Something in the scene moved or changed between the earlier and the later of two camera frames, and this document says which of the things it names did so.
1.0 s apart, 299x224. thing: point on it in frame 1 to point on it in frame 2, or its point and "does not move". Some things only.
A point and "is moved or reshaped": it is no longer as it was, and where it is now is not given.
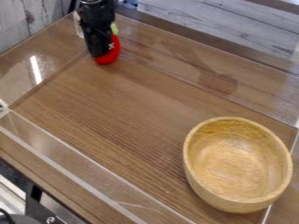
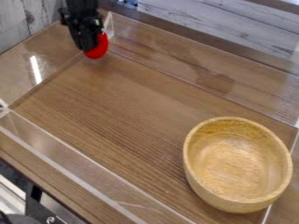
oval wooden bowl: x=238 y=164 does not move
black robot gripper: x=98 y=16 to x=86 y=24
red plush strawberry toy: x=115 y=45 is moved or reshaped
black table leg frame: x=36 y=210 does not move
